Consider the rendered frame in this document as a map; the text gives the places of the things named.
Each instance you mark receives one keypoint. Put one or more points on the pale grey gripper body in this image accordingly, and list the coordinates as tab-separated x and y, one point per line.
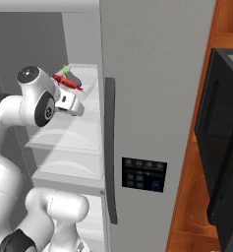
78	108

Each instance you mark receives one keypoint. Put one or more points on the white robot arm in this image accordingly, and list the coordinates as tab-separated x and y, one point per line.
3	164

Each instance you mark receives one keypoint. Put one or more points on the purple eggplant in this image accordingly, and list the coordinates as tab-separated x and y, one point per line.
72	78

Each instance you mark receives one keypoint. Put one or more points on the grey fridge door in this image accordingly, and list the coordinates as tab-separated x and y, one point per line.
154	98

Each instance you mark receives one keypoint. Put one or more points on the black microwave door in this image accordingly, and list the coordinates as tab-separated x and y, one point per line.
219	141

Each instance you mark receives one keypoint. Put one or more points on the clear fridge crisper drawer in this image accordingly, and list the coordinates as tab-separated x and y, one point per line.
72	167

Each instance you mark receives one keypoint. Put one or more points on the grey fridge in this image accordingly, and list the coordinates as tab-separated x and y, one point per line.
29	36

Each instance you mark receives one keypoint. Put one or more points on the white fridge bottom drawer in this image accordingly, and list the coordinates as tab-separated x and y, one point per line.
96	223

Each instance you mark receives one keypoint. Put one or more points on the wooden cabinet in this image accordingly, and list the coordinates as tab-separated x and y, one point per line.
186	197

